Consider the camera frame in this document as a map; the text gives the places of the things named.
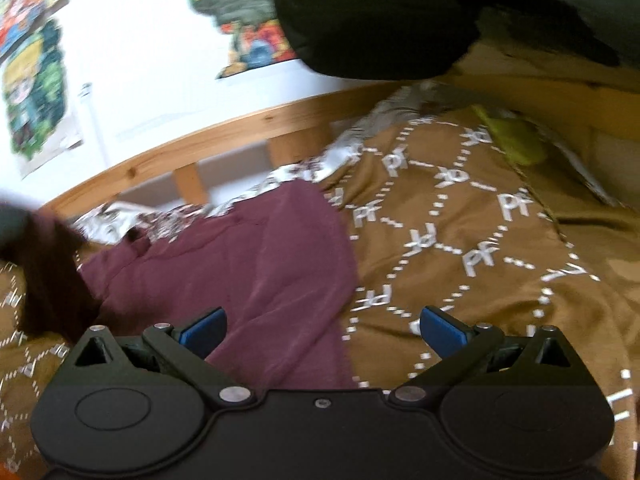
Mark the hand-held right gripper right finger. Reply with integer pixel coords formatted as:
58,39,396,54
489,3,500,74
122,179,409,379
389,305,582,407

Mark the grey floral bed sheet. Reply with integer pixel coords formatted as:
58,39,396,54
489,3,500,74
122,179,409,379
75,82,626,248

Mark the brown printed blanket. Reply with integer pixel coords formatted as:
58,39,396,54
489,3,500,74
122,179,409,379
0,110,640,480

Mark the wooden bed frame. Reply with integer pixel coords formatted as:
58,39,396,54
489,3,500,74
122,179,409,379
40,40,640,221

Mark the colourful wall poster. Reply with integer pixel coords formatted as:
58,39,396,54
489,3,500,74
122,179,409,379
0,0,98,60
0,17,85,181
182,0,302,81

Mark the maroon garment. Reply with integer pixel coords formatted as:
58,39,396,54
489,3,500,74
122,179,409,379
77,180,362,392

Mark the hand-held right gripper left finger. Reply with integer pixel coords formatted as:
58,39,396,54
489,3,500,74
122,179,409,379
64,307,252,407

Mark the yellow-green cloth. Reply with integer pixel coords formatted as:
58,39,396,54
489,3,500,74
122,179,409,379
471,104,549,167

